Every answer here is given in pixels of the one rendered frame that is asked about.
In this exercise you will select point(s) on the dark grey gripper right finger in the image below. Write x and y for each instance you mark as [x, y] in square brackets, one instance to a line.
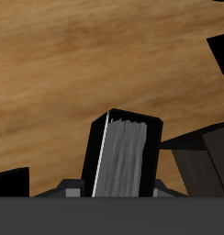
[159, 192]

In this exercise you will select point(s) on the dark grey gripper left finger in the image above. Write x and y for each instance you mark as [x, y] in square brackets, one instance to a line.
[72, 192]

